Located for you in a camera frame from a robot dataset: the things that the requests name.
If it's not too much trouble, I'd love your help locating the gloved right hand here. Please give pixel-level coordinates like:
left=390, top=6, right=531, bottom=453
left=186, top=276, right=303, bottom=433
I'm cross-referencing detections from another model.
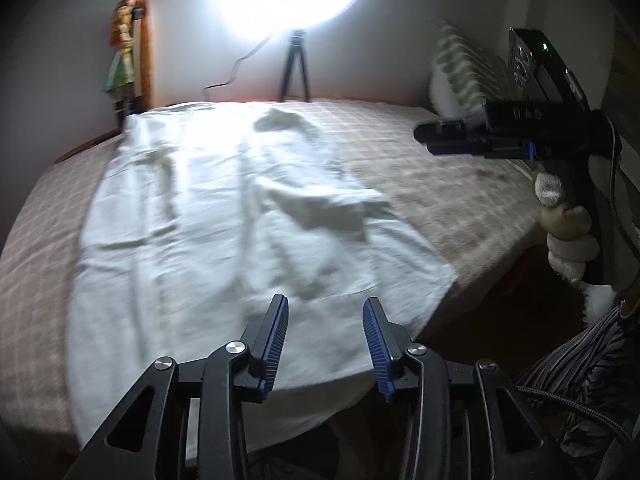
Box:
left=534, top=172, right=622, bottom=292

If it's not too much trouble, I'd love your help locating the striped sleeve forearm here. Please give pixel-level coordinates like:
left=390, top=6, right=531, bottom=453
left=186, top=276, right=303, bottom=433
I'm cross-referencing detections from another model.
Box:
left=518, top=302, right=639, bottom=458

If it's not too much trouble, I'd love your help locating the black braided cable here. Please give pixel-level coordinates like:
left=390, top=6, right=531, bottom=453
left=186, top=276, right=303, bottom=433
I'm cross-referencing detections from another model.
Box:
left=514, top=383, right=640, bottom=453

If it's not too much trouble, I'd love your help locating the plaid beige bed blanket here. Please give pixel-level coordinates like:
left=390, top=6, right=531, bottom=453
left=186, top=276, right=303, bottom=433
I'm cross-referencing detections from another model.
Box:
left=1, top=100, right=539, bottom=448

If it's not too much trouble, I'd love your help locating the white long-sleeved shirt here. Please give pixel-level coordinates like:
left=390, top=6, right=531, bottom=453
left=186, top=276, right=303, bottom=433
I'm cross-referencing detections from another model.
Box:
left=66, top=103, right=457, bottom=451

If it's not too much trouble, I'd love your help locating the black ring light cable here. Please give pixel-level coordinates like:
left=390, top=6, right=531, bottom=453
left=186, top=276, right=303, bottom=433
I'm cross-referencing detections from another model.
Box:
left=200, top=34, right=274, bottom=104

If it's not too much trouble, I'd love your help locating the green striped white pillow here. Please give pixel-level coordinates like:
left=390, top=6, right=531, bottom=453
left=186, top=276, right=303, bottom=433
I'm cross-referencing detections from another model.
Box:
left=428, top=22, right=515, bottom=118

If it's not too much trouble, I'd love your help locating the black mini tripod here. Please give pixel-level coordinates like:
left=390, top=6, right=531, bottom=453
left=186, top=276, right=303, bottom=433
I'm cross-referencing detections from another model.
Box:
left=276, top=29, right=313, bottom=104

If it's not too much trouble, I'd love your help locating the black camera box with buttons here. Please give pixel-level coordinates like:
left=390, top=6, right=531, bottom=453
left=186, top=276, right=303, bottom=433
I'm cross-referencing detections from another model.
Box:
left=508, top=28, right=590, bottom=110

